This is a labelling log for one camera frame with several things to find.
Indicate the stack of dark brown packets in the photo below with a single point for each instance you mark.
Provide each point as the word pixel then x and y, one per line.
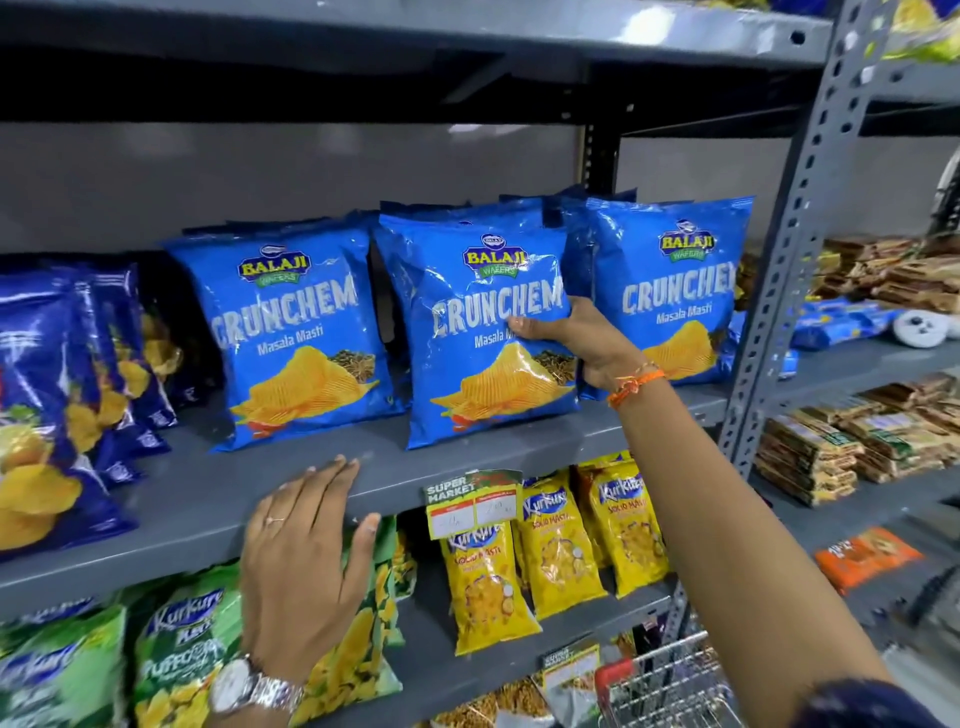
pixel 892 270

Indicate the yellow green packets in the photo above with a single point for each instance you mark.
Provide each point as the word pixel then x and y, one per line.
pixel 919 30

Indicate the person's right forearm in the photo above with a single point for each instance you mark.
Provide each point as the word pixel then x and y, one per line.
pixel 735 540

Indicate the orange snack packet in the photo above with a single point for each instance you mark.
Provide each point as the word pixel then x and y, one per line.
pixel 866 559

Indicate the person's right thumb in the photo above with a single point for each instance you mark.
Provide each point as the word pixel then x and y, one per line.
pixel 541 331

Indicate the stack of brown green packets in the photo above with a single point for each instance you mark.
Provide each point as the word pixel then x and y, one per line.
pixel 847 442

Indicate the dark blue patterned sleeve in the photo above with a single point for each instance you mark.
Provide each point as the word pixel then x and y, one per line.
pixel 862 709

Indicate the person's left hand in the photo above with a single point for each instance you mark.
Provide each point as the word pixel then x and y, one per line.
pixel 296 577

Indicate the person's left thumb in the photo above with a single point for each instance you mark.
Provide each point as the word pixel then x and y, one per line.
pixel 362 547

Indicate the person's left forearm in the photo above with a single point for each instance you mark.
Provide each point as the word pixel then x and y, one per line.
pixel 255 721

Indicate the row of dark blue chip packets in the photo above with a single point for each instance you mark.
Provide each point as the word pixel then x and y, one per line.
pixel 52 420

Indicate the blue biscuit packets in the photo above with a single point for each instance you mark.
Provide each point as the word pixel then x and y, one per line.
pixel 840 324

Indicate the person's right hand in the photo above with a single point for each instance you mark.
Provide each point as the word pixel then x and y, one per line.
pixel 600 349

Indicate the rows of light blue chip packets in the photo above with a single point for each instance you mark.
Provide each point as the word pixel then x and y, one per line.
pixel 292 337

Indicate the silver wristwatch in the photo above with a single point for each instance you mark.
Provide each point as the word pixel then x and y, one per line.
pixel 251 688

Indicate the clear fried noodle snack packet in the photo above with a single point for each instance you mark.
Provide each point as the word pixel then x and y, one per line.
pixel 502 709

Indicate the green puffed snack packet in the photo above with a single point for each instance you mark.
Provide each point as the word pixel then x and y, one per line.
pixel 187 645
pixel 60 667

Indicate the grey metal shelf rack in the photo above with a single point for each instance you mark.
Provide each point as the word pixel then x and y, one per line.
pixel 840 369
pixel 225 487

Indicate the green yellow chip packet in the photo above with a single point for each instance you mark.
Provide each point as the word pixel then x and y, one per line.
pixel 360 660

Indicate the white round device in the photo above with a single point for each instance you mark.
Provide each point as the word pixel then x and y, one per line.
pixel 921 328

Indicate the light blue crisp bag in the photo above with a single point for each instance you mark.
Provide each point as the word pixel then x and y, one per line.
pixel 480 375

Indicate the yellow snack packet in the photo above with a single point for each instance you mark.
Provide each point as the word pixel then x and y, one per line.
pixel 559 547
pixel 487 592
pixel 628 529

